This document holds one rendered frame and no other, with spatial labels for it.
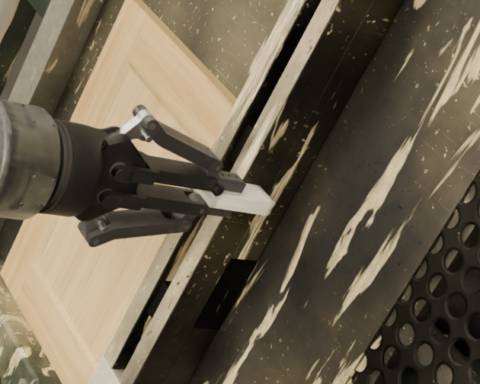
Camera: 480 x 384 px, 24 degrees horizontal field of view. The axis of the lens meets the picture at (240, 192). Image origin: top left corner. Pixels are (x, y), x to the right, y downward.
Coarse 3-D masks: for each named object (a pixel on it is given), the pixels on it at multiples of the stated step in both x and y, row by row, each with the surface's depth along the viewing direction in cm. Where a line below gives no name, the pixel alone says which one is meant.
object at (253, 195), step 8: (248, 184) 101; (208, 192) 97; (224, 192) 97; (232, 192) 98; (248, 192) 100; (256, 192) 100; (264, 192) 101; (216, 200) 96; (224, 200) 97; (232, 200) 97; (240, 200) 98; (248, 200) 98; (256, 200) 99; (264, 200) 100; (272, 200) 100; (272, 208) 100
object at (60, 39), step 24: (72, 0) 133; (96, 0) 135; (48, 24) 137; (72, 24) 135; (48, 48) 136; (72, 48) 137; (24, 72) 140; (48, 72) 137; (24, 96) 139; (48, 96) 139
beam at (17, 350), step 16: (0, 256) 147; (0, 288) 140; (0, 304) 137; (16, 304) 139; (0, 320) 135; (16, 320) 136; (0, 336) 135; (16, 336) 133; (32, 336) 135; (0, 352) 135; (16, 352) 132; (32, 352) 132; (0, 368) 134; (16, 368) 131; (32, 368) 129; (48, 368) 131
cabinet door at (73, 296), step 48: (144, 48) 125; (96, 96) 131; (144, 96) 124; (192, 96) 117; (144, 144) 123; (48, 240) 136; (144, 240) 121; (48, 288) 134; (96, 288) 127; (48, 336) 133; (96, 336) 126
